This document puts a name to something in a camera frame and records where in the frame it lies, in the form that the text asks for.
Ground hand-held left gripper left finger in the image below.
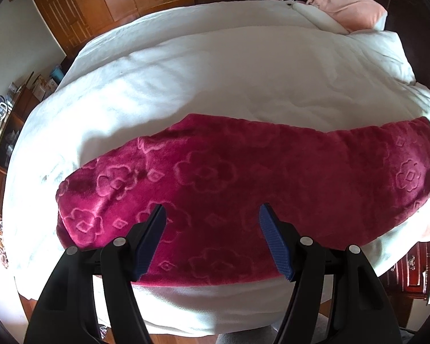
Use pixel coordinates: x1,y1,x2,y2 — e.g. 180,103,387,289
23,204,167,344

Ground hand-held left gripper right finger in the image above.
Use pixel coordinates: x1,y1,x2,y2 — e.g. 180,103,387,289
259,204,404,344

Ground red fleece pants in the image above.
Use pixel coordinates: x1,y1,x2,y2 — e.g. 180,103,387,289
55,114,430,287

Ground red wooden dresser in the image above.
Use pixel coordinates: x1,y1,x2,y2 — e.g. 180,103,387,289
383,238,430,305

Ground dark wooden headboard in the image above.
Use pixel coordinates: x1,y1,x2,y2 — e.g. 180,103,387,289
380,0,430,87

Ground white duvet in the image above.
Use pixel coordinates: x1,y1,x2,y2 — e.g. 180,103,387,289
2,25,430,337

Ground low wooden cabinet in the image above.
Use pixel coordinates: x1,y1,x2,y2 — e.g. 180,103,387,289
0,86,40,219

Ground cardboard boxes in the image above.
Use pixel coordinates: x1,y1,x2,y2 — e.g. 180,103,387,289
30,73,58,101

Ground pink pillow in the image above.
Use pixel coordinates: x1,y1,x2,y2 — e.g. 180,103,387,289
306,0,388,33

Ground white pillow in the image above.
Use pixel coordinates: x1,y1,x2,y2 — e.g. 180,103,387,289
294,2,348,36

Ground clear electric kettle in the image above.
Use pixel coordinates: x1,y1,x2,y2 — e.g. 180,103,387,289
0,95,11,122

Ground white bed sheet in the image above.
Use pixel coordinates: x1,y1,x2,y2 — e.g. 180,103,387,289
68,0,345,65

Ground brown wooden wardrobe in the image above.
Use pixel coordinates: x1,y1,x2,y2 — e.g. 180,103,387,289
7,0,194,60

